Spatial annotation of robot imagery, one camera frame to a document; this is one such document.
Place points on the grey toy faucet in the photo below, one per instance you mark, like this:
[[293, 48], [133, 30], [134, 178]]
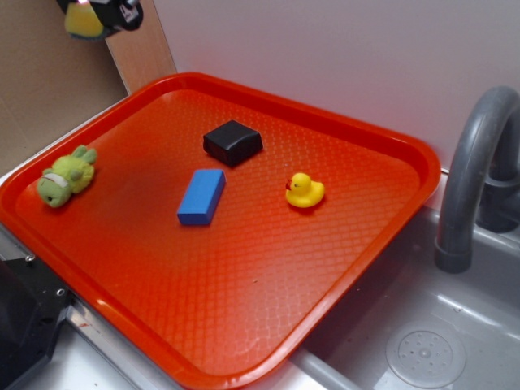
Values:
[[482, 189]]

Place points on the yellow green sponge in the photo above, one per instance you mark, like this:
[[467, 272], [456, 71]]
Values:
[[81, 22]]

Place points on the green plush toy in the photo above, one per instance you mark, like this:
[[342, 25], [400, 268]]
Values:
[[69, 175]]

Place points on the black block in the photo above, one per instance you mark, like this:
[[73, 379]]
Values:
[[232, 143]]

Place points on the yellow rubber duck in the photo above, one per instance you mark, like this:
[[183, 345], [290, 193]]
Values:
[[303, 192]]

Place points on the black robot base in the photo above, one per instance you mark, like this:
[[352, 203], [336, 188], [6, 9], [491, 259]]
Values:
[[34, 304]]

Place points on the red plastic tray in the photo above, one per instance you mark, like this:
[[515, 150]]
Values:
[[160, 130]]

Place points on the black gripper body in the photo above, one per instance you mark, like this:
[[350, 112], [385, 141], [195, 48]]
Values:
[[114, 15]]

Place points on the wooden board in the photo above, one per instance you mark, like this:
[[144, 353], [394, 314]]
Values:
[[143, 55]]

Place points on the blue rectangular block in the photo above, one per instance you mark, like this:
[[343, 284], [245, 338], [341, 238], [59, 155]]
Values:
[[201, 198]]

